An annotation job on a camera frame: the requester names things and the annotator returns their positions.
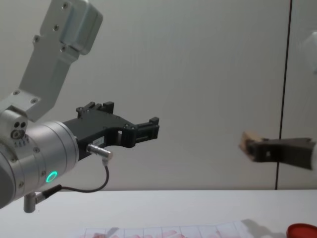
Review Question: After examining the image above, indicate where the black vertical wall strip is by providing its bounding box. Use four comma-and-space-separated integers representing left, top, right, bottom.
275, 0, 292, 190

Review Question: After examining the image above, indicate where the thin dark gripper cable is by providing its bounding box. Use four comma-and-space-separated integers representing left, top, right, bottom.
23, 144, 114, 213

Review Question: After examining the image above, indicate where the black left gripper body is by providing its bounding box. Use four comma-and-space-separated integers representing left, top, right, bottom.
62, 113, 136, 162

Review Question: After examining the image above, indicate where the white sheet with pink prints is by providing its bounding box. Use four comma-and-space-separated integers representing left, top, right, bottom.
73, 219, 251, 238

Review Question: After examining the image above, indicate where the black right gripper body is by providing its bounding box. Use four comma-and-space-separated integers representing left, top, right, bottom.
266, 137, 317, 171

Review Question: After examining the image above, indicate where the red round lid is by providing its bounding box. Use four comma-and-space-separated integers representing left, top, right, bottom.
285, 223, 317, 238

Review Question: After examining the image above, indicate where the small wooden block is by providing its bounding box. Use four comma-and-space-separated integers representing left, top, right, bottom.
238, 131, 263, 160

